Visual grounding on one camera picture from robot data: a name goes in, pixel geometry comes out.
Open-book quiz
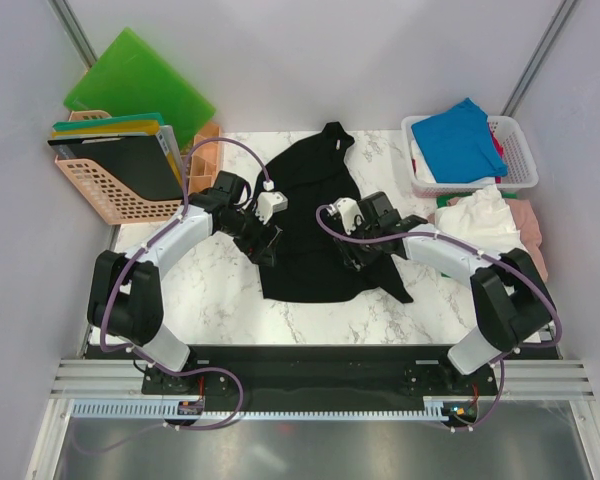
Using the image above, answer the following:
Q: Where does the white crumpled t shirt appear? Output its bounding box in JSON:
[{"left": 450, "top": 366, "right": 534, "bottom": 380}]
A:
[{"left": 431, "top": 185, "right": 525, "bottom": 252}]

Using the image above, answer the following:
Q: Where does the white laundry basket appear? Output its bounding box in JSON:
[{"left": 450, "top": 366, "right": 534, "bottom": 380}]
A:
[{"left": 400, "top": 115, "right": 539, "bottom": 198}]

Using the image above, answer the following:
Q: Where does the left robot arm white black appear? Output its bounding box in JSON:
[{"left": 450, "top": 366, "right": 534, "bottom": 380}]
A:
[{"left": 87, "top": 171, "right": 288, "bottom": 393}]

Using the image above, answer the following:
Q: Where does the pink t shirt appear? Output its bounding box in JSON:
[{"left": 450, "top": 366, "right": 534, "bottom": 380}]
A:
[{"left": 505, "top": 199, "right": 548, "bottom": 282}]

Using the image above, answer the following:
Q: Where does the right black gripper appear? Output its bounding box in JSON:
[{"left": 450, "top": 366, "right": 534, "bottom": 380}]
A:
[{"left": 334, "top": 214, "right": 382, "bottom": 271}]

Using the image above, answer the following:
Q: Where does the green t shirt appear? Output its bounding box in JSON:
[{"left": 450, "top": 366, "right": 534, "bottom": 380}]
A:
[{"left": 436, "top": 194, "right": 460, "bottom": 208}]

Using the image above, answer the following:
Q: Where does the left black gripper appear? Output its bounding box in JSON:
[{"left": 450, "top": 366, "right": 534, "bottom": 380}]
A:
[{"left": 220, "top": 201, "right": 282, "bottom": 267}]

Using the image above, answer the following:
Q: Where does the black folder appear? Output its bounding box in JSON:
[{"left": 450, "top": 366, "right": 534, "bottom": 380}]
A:
[{"left": 47, "top": 131, "right": 182, "bottom": 201}]

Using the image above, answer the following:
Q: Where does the orange file basket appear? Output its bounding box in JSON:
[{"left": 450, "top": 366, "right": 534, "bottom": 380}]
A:
[{"left": 50, "top": 123, "right": 183, "bottom": 225}]

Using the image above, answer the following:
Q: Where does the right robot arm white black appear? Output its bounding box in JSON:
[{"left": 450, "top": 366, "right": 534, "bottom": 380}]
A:
[{"left": 325, "top": 192, "right": 557, "bottom": 394}]

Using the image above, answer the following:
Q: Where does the black t shirt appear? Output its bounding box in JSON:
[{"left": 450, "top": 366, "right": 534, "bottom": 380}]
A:
[{"left": 259, "top": 122, "right": 413, "bottom": 304}]

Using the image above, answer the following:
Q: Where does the green plastic board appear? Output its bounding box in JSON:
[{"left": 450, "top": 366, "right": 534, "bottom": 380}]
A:
[{"left": 63, "top": 28, "right": 216, "bottom": 147}]

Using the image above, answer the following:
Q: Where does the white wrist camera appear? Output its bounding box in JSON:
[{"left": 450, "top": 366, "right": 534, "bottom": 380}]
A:
[
  {"left": 255, "top": 180, "right": 288, "bottom": 224},
  {"left": 327, "top": 197, "right": 364, "bottom": 235}
]

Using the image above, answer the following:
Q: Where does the blue folded t shirt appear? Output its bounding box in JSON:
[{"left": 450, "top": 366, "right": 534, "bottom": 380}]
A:
[{"left": 411, "top": 98, "right": 508, "bottom": 184}]

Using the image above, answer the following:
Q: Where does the white slotted cable duct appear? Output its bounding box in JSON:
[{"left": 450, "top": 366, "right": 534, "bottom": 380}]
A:
[{"left": 71, "top": 398, "right": 449, "bottom": 422}]

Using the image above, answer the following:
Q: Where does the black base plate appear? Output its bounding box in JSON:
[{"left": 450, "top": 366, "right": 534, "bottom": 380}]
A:
[{"left": 142, "top": 345, "right": 497, "bottom": 411}]

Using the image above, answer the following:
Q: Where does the orange compartment organizer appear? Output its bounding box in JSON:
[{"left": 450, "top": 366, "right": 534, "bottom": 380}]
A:
[{"left": 182, "top": 121, "right": 223, "bottom": 193}]

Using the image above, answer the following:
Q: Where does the yellow folder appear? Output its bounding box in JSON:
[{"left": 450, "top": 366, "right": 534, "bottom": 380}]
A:
[{"left": 51, "top": 120, "right": 161, "bottom": 138}]

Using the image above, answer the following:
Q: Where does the teal folder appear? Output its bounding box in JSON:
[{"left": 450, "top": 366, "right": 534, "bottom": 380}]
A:
[{"left": 52, "top": 110, "right": 165, "bottom": 132}]

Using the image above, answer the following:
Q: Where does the red garment in basket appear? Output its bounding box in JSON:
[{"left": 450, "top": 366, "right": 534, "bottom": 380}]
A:
[{"left": 488, "top": 130, "right": 508, "bottom": 184}]

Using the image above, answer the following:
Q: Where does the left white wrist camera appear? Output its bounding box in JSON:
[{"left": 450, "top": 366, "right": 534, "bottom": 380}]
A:
[{"left": 255, "top": 180, "right": 288, "bottom": 224}]

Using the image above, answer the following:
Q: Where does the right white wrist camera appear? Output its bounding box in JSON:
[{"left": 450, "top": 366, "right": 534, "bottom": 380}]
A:
[{"left": 327, "top": 197, "right": 364, "bottom": 235}]

